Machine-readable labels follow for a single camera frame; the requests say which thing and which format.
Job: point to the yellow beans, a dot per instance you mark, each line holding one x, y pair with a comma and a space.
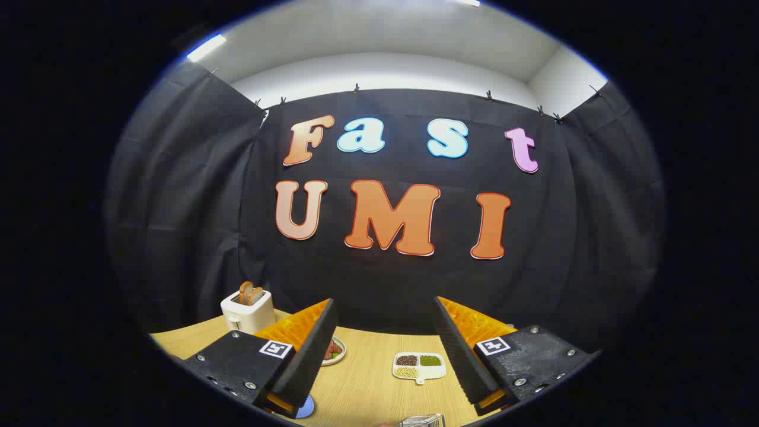
407, 372

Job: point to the ceiling strip light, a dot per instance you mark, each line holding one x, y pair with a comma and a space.
466, 2

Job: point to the brown grilled steak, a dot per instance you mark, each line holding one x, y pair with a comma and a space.
331, 350

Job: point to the brown toast slice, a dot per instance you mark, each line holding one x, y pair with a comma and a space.
257, 295
245, 292

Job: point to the white oval plate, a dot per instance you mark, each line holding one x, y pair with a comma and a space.
339, 356

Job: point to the blue round plate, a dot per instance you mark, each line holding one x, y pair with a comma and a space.
305, 408

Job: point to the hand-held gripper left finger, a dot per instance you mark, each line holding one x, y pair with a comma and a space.
311, 356

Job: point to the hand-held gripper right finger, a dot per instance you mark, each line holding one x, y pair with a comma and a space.
459, 356

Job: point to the white toaster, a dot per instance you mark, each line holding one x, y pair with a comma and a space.
249, 317

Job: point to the green beans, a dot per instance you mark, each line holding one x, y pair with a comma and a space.
430, 360

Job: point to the white divided dish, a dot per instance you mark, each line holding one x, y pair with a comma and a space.
433, 372

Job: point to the dark brown beans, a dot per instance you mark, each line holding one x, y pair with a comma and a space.
407, 360

